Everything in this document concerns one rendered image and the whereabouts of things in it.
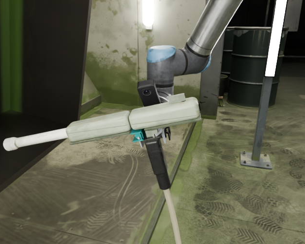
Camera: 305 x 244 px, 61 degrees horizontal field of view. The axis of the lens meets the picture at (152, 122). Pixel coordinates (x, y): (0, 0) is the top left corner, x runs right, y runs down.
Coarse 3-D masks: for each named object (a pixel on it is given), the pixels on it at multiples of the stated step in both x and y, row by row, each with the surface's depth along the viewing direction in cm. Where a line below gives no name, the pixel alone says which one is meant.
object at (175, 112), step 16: (176, 96) 55; (128, 112) 59; (144, 112) 55; (160, 112) 55; (176, 112) 54; (192, 112) 54; (64, 128) 61; (80, 128) 58; (96, 128) 58; (112, 128) 57; (128, 128) 57; (144, 128) 57; (16, 144) 63; (32, 144) 63; (160, 144) 60; (160, 160) 60; (160, 176) 62
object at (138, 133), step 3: (132, 129) 59; (138, 129) 58; (141, 129) 58; (132, 132) 58; (135, 132) 57; (138, 132) 57; (141, 132) 58; (144, 132) 60; (135, 135) 57; (138, 135) 57; (141, 135) 58; (144, 135) 59; (135, 138) 59; (141, 138) 57; (135, 141) 58
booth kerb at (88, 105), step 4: (96, 96) 283; (100, 96) 290; (92, 100) 274; (96, 100) 282; (100, 100) 291; (84, 104) 259; (88, 104) 266; (92, 104) 275; (96, 104) 283; (84, 108) 260; (88, 108) 267; (92, 108) 275; (84, 112) 260
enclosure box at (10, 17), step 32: (0, 0) 100; (32, 0) 102; (64, 0) 100; (0, 32) 104; (32, 32) 107; (64, 32) 104; (0, 64) 108; (32, 64) 112; (64, 64) 109; (0, 96) 113; (32, 96) 117; (64, 96) 114; (0, 128) 104; (32, 128) 110; (0, 160) 86; (32, 160) 86
